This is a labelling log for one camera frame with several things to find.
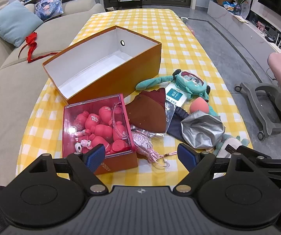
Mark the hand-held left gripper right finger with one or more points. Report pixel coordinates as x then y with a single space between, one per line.
186 155

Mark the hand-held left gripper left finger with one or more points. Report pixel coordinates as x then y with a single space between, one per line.
95 157

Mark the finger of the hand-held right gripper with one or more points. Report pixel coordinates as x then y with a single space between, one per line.
260 158

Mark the navy cloth bag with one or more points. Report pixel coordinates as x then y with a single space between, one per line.
177 124

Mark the white teal plush toy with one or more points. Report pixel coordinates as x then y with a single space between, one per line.
228 143

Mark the pink embroidered tassel sachet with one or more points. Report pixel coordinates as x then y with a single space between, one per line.
141 143

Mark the peach makeup sponge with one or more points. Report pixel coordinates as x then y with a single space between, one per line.
197 106

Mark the white tissue packet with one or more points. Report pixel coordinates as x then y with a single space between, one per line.
177 94

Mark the teal plush goggle pouch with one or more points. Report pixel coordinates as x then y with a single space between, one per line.
191 88

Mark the orange cardboard box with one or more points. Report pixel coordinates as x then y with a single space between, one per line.
120 78

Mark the white dog figurine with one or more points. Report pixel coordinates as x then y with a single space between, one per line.
85 143

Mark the pile of pink bottle toys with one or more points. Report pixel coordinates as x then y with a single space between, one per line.
106 112

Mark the pink clear-lid gift box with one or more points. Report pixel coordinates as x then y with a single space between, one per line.
126 117

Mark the pink grey office chair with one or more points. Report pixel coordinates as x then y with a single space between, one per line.
279 63

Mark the beige sofa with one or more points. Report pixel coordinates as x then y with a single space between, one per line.
8 90

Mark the pink photo card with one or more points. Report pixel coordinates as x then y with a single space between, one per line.
260 25

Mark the yellowish paper sheet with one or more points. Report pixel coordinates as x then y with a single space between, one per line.
240 19

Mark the red ribbon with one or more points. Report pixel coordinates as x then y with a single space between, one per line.
31 39

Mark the yellow checked tablecloth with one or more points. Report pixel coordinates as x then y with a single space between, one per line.
140 24

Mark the blue glass vase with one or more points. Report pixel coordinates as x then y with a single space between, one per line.
237 9

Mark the grey television cabinet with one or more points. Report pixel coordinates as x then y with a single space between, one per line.
218 14

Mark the blue snack bag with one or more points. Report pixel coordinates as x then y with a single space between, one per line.
228 5

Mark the printed blue cushion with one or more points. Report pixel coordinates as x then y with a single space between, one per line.
48 6

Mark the light blue cushion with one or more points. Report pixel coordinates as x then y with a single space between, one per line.
10 22

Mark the black picture frame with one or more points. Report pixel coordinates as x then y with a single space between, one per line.
250 7

